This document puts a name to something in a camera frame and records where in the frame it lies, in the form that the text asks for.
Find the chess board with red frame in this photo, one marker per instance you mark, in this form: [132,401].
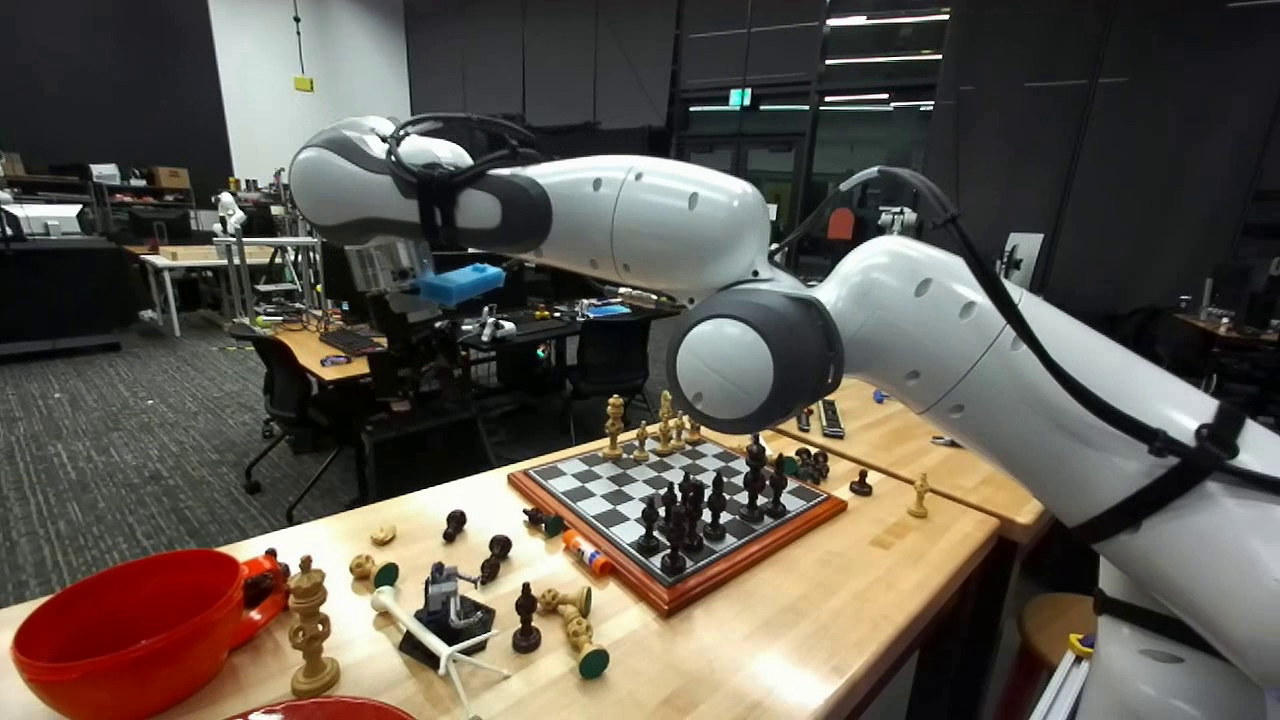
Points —
[609,496]

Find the white plastic stick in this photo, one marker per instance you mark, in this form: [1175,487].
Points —
[401,625]

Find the light chess pawn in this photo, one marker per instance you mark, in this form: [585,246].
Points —
[917,496]
[681,432]
[643,443]

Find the wooden office desk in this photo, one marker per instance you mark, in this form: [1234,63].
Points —
[314,355]

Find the white poster sign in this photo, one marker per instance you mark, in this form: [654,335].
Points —
[1023,263]

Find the black cabinet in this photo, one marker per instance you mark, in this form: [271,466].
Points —
[61,295]

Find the wooden side table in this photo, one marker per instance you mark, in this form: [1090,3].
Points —
[963,480]

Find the round wooden stool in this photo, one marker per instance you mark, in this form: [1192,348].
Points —
[1060,625]

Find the cardboard box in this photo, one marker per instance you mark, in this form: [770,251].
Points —
[170,177]

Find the black office chair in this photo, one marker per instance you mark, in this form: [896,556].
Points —
[285,386]

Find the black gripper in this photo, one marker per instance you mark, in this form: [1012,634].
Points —
[401,321]

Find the tall light chess piece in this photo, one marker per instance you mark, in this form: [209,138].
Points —
[613,427]
[664,422]

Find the green exit sign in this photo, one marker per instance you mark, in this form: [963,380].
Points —
[737,99]

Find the red plastic bowl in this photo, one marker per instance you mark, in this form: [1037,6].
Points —
[122,638]

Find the small light wooden disc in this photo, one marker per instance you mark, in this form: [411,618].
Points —
[385,533]

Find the yellow wall sign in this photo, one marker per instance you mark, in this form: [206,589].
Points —
[300,84]

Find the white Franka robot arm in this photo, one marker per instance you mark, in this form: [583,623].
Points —
[643,220]

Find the tall light wooden chess king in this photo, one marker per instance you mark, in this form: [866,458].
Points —
[314,625]

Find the orange plastic toy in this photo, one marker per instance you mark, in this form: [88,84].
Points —
[266,589]

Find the dark chess piece green base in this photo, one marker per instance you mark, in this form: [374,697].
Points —
[543,520]

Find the light chess piece green base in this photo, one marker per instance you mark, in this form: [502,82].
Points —
[585,645]
[560,603]
[364,571]

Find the black computer monitor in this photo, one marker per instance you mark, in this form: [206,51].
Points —
[351,273]

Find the tall dark chess piece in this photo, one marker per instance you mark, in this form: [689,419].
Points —
[755,480]

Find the dark chess pawn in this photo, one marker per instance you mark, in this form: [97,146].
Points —
[455,524]
[863,487]
[525,623]

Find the small orange white tube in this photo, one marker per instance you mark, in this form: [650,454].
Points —
[585,553]

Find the white framed table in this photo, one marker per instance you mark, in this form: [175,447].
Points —
[203,259]

